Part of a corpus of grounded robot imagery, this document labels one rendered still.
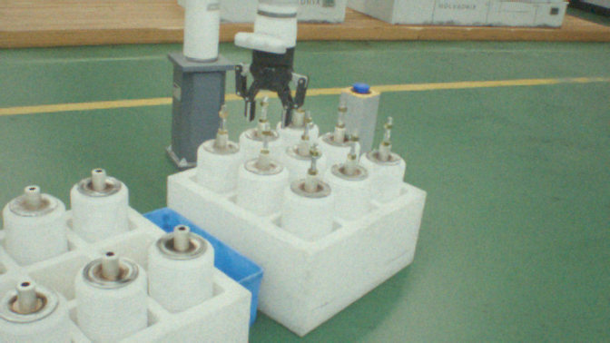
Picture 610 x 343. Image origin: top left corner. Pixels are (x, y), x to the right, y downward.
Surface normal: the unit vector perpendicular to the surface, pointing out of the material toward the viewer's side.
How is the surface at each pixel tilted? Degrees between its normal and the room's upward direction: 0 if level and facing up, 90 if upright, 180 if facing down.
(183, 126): 90
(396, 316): 0
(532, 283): 0
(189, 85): 91
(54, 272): 90
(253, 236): 90
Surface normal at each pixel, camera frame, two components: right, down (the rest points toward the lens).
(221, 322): 0.72, 0.35
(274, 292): -0.65, 0.25
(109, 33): 0.46, 0.40
